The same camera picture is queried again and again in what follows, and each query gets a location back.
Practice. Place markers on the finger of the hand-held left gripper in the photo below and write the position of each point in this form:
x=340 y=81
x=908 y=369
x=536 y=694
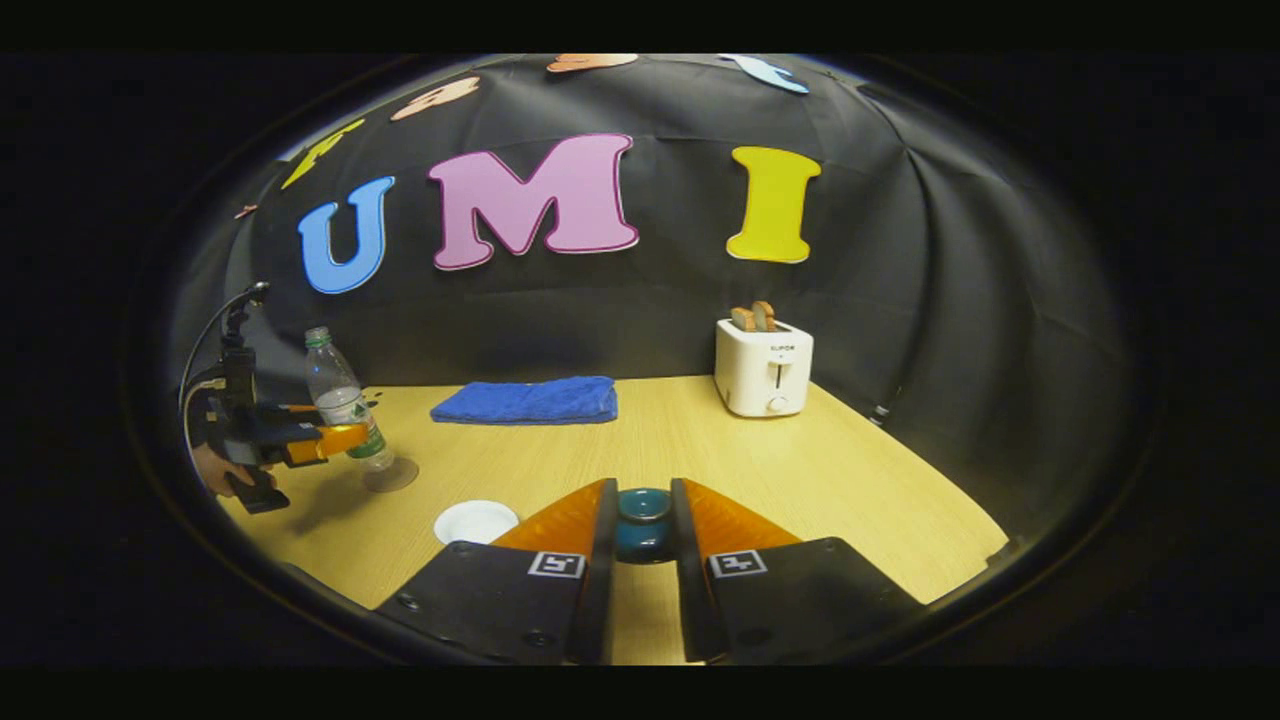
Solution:
x=330 y=442
x=295 y=408

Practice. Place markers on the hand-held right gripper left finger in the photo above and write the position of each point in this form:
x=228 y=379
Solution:
x=600 y=590

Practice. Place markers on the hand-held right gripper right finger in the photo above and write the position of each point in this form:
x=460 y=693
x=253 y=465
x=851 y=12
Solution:
x=692 y=590

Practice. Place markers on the clear plastic water bottle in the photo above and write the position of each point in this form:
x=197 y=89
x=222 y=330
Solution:
x=340 y=400

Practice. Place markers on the teal teacup lid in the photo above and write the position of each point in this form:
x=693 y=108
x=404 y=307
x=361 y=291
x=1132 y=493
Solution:
x=644 y=535

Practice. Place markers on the round brown coaster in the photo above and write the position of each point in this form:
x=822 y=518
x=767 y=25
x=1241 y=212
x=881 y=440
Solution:
x=395 y=478

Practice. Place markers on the blue towel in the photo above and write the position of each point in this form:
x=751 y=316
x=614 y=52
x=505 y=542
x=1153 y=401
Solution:
x=530 y=400

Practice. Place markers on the white toaster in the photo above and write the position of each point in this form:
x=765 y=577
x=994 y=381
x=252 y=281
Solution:
x=765 y=375

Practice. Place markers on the bread slice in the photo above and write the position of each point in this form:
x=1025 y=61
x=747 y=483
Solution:
x=764 y=316
x=742 y=320

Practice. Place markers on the black backdrop cloth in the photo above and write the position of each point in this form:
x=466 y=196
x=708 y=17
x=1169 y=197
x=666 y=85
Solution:
x=950 y=300

